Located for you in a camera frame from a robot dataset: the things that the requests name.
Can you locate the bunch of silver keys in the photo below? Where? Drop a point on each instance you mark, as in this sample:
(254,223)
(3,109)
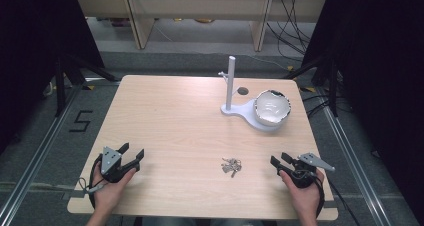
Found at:
(231,167)

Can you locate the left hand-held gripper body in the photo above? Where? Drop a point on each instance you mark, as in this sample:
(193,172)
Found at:
(110,161)

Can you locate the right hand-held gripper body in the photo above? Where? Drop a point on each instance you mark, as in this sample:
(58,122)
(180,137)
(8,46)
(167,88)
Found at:
(304,176)

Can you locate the light wooden desk frame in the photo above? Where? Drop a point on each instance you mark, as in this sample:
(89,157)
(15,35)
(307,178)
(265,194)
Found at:
(200,9)

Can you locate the dark curtain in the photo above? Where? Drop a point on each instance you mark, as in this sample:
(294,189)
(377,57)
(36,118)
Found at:
(30,52)
(380,86)

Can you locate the person's left hand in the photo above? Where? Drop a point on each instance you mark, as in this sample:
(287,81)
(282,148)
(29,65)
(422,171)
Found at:
(108,194)

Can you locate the white stand with pole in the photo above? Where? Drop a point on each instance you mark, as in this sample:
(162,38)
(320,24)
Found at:
(230,86)

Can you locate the aluminium floor rail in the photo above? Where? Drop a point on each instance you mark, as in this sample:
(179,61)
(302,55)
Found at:
(40,149)
(356,166)

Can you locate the crumpled foil bowl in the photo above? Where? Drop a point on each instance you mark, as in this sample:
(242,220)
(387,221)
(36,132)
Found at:
(271,107)

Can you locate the black metal stand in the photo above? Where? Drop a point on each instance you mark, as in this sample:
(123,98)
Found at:
(331,86)
(60,86)

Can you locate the person's right hand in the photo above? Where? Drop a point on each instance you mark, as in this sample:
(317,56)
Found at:
(305,199)

